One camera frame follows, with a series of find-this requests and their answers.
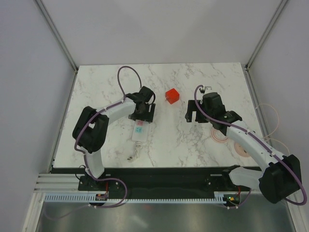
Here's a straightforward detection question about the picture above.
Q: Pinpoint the aluminium rail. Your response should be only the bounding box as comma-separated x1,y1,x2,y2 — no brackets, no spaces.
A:
33,173,83,194

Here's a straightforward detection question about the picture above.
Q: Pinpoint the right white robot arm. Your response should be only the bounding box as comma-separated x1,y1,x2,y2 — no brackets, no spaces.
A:
185,92,308,205

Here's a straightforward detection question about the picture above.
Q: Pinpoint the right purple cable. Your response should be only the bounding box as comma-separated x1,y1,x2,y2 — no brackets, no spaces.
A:
194,84,304,208

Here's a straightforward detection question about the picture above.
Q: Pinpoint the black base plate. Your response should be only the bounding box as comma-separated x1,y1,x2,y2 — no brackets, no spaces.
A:
77,166,252,200

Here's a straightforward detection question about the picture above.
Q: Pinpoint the pink thin cord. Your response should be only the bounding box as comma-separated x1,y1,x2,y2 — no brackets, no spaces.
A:
210,103,290,155

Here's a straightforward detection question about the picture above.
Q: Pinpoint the aluminium frame post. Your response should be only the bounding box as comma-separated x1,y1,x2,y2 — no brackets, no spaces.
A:
244,0,289,72
34,0,79,74

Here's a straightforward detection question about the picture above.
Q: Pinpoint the red cube socket adapter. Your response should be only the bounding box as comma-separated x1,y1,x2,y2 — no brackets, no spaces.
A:
165,88,180,104

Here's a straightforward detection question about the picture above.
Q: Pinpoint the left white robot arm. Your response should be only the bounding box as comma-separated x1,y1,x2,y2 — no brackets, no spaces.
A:
72,86,155,190

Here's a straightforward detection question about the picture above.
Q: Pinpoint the pink round socket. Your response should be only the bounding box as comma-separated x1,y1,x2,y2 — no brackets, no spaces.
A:
234,143,250,158

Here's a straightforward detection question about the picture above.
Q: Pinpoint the white power strip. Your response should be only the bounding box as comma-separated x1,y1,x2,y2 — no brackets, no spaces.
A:
131,120,150,143

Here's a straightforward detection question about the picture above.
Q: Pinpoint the right aluminium frame post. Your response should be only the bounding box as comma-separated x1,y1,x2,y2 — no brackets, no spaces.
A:
244,0,289,72

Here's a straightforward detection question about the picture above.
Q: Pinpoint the white slotted cable duct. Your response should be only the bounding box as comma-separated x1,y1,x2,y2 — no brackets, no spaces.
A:
44,193,226,204

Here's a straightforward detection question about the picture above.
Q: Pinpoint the left aluminium frame post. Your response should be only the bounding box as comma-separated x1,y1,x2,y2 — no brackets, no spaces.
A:
34,0,79,74

